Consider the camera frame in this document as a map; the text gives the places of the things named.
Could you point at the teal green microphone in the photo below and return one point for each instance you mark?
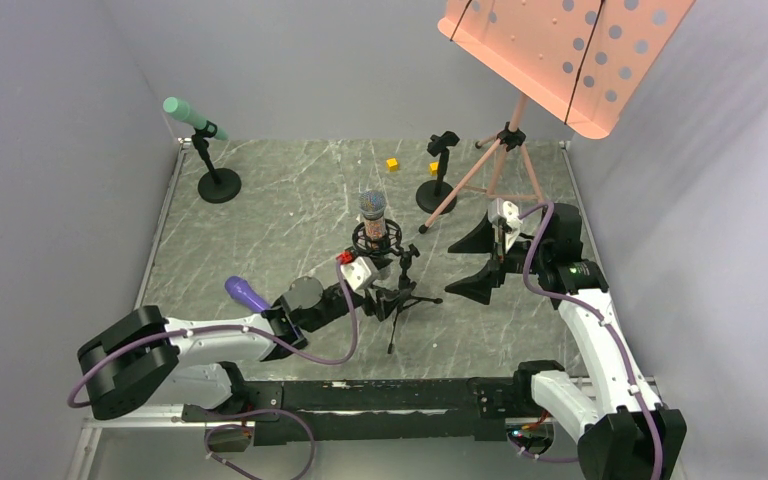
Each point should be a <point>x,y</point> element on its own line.
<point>181,111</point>

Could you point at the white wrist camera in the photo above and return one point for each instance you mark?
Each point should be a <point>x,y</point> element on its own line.
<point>504,215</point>
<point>359,271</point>

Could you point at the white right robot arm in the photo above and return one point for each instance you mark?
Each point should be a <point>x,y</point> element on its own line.
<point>624,430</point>

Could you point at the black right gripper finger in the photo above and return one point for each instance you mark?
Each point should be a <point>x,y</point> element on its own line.
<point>479,287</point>
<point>480,240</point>

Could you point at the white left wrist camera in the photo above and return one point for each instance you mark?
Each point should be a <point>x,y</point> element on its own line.
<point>359,271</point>

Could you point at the silver glitter microphone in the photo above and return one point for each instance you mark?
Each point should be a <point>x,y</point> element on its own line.
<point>373,215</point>

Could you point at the purple microphone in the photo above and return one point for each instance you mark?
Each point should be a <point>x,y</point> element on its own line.
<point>241,292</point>

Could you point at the black round-base holder stand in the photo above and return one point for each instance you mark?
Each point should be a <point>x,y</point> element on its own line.
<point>431,194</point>

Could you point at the black tripod shock-mount stand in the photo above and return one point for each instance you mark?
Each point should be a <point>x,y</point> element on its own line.
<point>395,274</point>

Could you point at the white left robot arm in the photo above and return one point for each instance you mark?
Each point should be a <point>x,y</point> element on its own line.
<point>126,364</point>

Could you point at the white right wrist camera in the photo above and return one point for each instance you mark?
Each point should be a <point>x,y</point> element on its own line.
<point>504,215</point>

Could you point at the black round-base clip stand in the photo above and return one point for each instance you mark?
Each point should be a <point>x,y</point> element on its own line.
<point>217,185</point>

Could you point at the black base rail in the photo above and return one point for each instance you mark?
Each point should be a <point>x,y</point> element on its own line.
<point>481,408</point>

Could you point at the pink music stand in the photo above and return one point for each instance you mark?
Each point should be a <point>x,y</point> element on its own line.
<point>580,60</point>

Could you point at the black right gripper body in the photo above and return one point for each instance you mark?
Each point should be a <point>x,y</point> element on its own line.
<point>501,254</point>

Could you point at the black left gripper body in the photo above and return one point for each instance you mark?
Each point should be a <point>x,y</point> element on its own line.
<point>379,295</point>

